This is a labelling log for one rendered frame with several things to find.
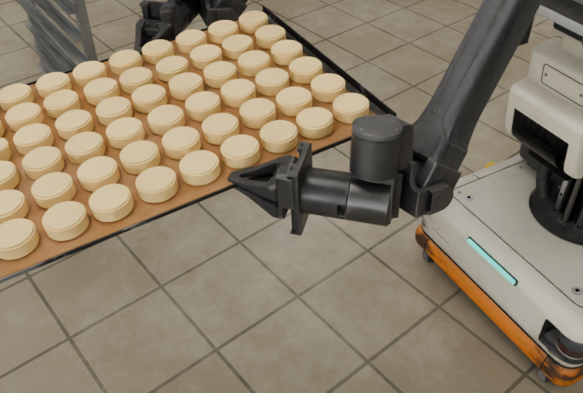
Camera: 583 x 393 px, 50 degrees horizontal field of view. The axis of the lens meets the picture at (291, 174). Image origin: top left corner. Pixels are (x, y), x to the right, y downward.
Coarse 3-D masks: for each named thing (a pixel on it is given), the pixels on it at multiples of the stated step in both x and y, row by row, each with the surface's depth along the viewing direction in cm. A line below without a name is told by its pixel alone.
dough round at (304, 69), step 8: (304, 56) 95; (296, 64) 94; (304, 64) 94; (312, 64) 93; (320, 64) 93; (296, 72) 93; (304, 72) 92; (312, 72) 92; (320, 72) 93; (296, 80) 93; (304, 80) 93
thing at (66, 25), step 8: (32, 0) 216; (40, 0) 216; (48, 0) 209; (40, 8) 211; (48, 8) 211; (56, 8) 205; (56, 16) 206; (64, 16) 200; (56, 24) 202; (64, 24) 201; (72, 24) 196; (72, 32) 197; (80, 32) 192; (80, 40) 193
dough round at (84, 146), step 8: (72, 136) 84; (80, 136) 84; (88, 136) 83; (96, 136) 83; (72, 144) 82; (80, 144) 82; (88, 144) 82; (96, 144) 82; (104, 144) 84; (72, 152) 81; (80, 152) 81; (88, 152) 81; (96, 152) 82; (104, 152) 83; (72, 160) 82; (80, 160) 82
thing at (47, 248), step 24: (72, 72) 100; (192, 72) 98; (288, 72) 96; (168, 96) 93; (264, 96) 91; (48, 120) 91; (96, 120) 90; (144, 120) 89; (192, 120) 88; (288, 120) 87; (336, 120) 86; (312, 144) 82; (72, 168) 82; (120, 168) 81; (240, 168) 79; (24, 192) 79; (192, 192) 77; (144, 216) 74; (48, 240) 72; (72, 240) 72; (0, 264) 70; (24, 264) 70
